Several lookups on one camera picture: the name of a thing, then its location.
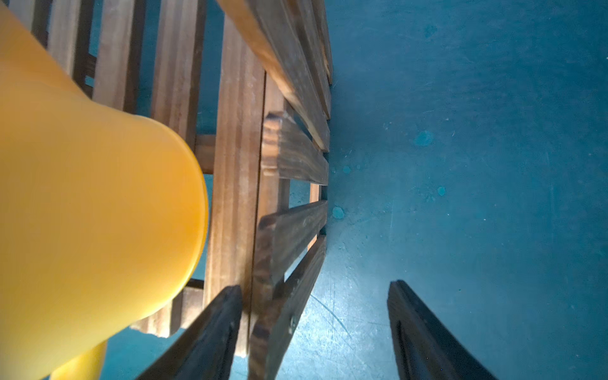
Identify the brown wooden slatted shelf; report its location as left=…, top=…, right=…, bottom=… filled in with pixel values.
left=1, top=1, right=332, bottom=379

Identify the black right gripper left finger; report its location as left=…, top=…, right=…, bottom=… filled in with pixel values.
left=139, top=285, right=242, bottom=380

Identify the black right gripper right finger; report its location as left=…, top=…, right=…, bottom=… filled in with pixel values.
left=387, top=280, right=495, bottom=379

